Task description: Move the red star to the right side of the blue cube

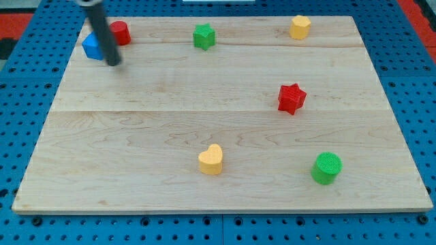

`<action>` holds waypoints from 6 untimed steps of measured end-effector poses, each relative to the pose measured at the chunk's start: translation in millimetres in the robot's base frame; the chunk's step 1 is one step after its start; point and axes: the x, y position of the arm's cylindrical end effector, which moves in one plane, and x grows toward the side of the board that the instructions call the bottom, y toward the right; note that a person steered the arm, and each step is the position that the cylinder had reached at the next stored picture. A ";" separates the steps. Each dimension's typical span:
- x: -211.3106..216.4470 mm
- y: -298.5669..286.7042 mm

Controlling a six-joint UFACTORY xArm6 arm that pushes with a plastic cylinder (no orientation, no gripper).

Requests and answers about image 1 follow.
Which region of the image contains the red star block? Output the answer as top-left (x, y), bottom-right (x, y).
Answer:
top-left (278, 84), bottom-right (307, 115)

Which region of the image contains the green star block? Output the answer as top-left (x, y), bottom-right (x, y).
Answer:
top-left (193, 23), bottom-right (216, 50)

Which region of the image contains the blue cube block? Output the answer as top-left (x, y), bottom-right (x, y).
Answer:
top-left (82, 32), bottom-right (104, 61)

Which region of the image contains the wooden board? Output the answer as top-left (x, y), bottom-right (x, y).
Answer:
top-left (12, 16), bottom-right (433, 215)

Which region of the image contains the yellow heart block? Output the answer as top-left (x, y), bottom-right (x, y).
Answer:
top-left (198, 144), bottom-right (223, 175)

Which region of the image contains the green cylinder block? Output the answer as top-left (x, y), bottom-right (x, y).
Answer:
top-left (311, 152), bottom-right (343, 185)

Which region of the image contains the yellow hexagon block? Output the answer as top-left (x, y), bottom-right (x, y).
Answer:
top-left (289, 15), bottom-right (311, 40)

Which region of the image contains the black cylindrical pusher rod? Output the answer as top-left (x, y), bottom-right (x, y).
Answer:
top-left (75, 0), bottom-right (122, 67)

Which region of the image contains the red cylinder block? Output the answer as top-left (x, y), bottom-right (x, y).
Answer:
top-left (110, 20), bottom-right (131, 46)

